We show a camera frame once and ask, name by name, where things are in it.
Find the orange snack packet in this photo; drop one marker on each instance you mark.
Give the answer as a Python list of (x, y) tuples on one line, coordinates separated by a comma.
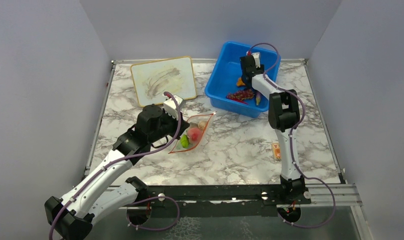
[(276, 151)]

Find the orange food piece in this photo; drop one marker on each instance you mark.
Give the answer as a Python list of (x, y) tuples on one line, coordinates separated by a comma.
[(240, 83)]

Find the clear zip top bag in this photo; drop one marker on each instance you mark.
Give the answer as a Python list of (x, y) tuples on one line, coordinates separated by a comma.
[(193, 121)]

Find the blue plastic bin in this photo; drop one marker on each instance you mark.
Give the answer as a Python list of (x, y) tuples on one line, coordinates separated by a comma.
[(227, 71)]

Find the purple eggplant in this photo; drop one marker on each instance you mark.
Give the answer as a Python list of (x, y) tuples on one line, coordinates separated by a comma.
[(258, 98)]

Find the small whiteboard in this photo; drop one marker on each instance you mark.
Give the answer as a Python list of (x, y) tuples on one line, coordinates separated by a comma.
[(152, 78)]

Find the green lime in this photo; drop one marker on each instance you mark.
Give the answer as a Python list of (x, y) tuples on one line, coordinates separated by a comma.
[(184, 141)]

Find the red chili pepper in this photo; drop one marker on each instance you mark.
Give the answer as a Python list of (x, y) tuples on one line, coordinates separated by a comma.
[(243, 102)]

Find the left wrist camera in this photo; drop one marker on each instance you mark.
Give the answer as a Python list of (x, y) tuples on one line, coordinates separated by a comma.
[(171, 108)]

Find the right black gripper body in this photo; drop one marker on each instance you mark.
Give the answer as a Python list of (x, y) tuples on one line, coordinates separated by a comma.
[(261, 68)]

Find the pink peach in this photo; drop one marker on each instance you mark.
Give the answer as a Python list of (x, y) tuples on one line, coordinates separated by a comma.
[(194, 135)]

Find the garlic bulb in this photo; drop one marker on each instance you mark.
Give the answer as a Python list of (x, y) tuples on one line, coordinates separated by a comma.
[(202, 125)]

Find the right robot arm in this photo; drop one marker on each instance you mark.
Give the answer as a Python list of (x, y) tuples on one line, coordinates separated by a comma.
[(283, 117)]

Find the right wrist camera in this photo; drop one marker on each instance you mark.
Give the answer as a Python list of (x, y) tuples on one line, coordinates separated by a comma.
[(254, 59)]

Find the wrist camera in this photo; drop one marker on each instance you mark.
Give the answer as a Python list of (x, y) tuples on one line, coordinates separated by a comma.
[(254, 59), (171, 108)]

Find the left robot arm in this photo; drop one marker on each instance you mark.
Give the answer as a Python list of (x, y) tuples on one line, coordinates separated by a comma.
[(74, 214)]

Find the red grape bunch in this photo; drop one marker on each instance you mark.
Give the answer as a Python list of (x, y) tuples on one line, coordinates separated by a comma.
[(241, 95)]

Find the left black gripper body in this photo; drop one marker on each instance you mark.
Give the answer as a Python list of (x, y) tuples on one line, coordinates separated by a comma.
[(171, 125)]

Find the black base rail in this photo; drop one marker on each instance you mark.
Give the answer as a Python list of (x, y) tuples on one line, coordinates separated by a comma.
[(214, 201)]

